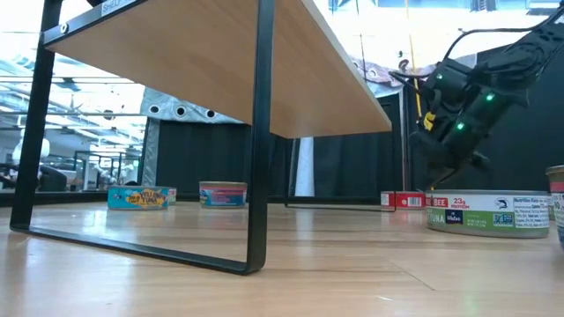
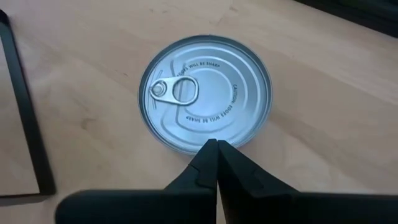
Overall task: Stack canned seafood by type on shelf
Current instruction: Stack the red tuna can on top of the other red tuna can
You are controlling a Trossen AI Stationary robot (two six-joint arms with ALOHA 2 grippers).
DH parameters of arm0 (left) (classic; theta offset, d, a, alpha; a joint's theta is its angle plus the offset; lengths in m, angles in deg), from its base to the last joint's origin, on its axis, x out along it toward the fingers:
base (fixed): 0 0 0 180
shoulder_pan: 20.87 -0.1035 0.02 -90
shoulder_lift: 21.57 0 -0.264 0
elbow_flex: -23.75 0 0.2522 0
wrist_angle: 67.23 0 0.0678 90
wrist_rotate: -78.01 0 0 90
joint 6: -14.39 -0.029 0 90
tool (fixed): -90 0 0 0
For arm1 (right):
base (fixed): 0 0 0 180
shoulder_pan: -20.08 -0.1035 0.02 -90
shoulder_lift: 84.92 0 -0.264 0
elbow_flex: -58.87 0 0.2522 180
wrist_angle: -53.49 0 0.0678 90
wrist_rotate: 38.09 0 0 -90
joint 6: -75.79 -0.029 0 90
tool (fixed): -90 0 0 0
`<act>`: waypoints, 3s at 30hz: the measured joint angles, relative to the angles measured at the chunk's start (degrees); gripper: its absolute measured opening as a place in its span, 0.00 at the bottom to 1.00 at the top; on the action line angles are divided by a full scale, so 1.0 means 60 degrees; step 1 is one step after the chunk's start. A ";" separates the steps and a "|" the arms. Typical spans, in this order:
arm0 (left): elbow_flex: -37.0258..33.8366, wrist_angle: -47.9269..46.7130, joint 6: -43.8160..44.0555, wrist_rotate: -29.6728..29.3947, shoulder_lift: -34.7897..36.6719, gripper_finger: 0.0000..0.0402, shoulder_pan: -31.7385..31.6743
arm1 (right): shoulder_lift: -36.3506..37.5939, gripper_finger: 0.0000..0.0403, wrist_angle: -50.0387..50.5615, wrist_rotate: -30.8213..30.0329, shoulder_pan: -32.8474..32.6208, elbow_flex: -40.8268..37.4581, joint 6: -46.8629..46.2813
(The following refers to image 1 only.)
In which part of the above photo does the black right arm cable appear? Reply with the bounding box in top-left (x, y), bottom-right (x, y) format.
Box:
top-left (442, 8), bottom-right (564, 63)

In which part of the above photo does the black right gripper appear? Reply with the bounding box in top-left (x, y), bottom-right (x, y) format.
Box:
top-left (408, 89), bottom-right (529, 191)

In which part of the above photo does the green chunk light tuna can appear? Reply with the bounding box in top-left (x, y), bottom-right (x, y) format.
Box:
top-left (425, 188), bottom-right (552, 240)

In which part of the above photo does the grey tarp with grommets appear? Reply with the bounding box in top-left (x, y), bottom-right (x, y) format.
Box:
top-left (139, 86), bottom-right (248, 195)
top-left (350, 55), bottom-right (442, 100)

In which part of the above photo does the black office chair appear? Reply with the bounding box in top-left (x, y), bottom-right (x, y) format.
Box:
top-left (38, 164), bottom-right (70, 193)

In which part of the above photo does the black curtain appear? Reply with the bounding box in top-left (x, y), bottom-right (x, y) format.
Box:
top-left (310, 41), bottom-right (564, 199)
top-left (154, 119), bottom-right (295, 198)

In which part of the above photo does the teal yellowfin tuna can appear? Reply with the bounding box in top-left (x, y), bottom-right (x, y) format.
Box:
top-left (107, 185), bottom-right (171, 211)

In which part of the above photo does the wooden shelf black metal frame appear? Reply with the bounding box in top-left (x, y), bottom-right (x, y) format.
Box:
top-left (9, 0), bottom-right (397, 276)

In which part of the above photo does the white rounded machine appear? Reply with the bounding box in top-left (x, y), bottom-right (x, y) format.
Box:
top-left (11, 127), bottom-right (52, 166)

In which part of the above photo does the black table frame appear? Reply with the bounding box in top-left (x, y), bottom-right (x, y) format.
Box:
top-left (0, 188), bottom-right (428, 209)

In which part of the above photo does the red albacore tuna can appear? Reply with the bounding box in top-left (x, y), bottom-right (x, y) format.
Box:
top-left (380, 190), bottom-right (427, 211)

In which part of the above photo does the pink blue gold-lidded can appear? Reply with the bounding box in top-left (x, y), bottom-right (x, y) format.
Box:
top-left (545, 165), bottom-right (564, 247)
top-left (198, 181), bottom-right (249, 210)

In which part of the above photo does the yellow cable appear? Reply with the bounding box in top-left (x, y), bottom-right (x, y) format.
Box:
top-left (404, 0), bottom-right (424, 118)

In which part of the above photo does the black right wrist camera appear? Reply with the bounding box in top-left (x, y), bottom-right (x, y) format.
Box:
top-left (434, 58), bottom-right (479, 114)

